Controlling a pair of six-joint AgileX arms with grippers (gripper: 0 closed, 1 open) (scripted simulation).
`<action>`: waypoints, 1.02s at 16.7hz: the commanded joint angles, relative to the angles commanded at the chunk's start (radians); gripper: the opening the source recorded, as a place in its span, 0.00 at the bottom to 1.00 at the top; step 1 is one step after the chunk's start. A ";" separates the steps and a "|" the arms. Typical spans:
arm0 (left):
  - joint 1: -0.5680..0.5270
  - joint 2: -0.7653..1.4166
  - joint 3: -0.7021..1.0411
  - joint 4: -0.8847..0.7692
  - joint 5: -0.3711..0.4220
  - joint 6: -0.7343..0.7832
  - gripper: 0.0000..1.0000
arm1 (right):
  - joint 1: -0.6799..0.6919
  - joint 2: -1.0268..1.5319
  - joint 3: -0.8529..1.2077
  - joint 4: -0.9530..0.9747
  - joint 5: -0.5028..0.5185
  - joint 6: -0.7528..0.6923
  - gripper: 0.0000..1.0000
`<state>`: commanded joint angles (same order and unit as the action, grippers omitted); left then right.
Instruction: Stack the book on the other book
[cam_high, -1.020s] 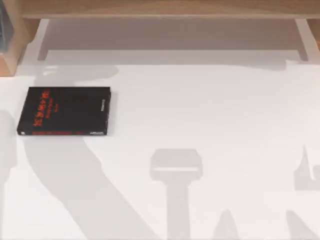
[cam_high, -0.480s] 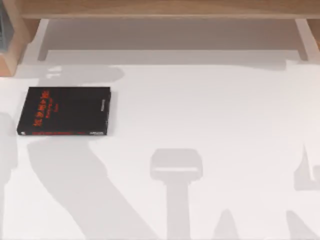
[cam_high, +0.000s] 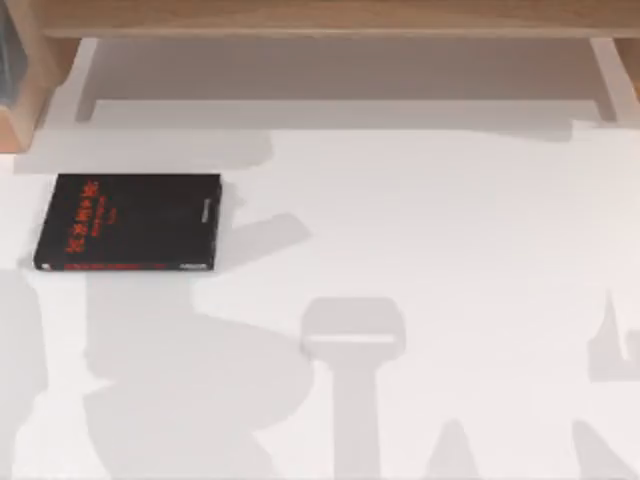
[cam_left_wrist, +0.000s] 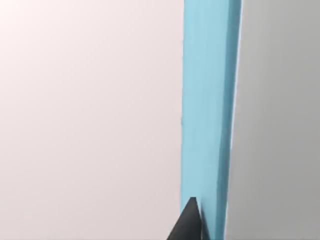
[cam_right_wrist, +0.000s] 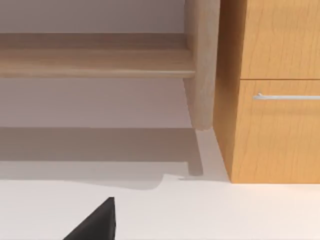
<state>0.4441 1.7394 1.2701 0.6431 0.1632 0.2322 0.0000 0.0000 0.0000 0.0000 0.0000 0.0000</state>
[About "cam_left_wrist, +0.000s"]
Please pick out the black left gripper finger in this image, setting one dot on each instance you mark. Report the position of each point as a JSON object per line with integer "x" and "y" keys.
{"x": 189, "y": 222}

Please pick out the light blue book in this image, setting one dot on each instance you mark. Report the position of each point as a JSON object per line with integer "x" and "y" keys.
{"x": 207, "y": 112}

